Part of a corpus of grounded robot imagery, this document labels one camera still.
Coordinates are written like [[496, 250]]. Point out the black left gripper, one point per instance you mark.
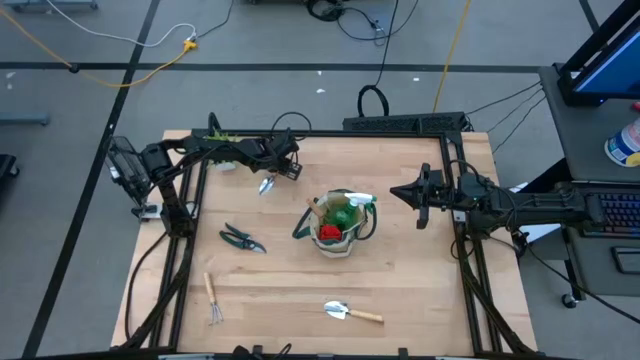
[[282, 155]]

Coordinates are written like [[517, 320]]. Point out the white blue wipes tub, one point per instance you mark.
[[622, 145]]

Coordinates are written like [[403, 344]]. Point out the black table frame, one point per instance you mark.
[[465, 290]]

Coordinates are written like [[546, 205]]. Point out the green plant in white pot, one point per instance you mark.
[[226, 166]]

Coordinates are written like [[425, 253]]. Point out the grey desk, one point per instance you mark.
[[575, 125]]

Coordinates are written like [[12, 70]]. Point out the black computer monitor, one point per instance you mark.
[[607, 70]]

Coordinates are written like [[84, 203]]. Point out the small black flat device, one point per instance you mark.
[[627, 260]]

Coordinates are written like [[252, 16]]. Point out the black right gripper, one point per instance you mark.
[[440, 195]]

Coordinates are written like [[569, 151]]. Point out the white paper sheet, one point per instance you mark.
[[542, 232]]

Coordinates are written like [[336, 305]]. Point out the black backlit keyboard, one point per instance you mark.
[[622, 210]]

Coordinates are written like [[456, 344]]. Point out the black mesh box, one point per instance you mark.
[[125, 165]]

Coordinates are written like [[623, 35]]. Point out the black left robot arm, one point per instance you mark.
[[210, 147]]

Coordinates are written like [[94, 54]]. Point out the green spray bottle white nozzle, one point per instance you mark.
[[342, 216]]

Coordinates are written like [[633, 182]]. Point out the beige gardening bag green trim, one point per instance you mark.
[[335, 249]]

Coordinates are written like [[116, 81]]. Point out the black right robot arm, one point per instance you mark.
[[540, 207]]

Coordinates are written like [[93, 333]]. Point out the black power strip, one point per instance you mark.
[[390, 122]]

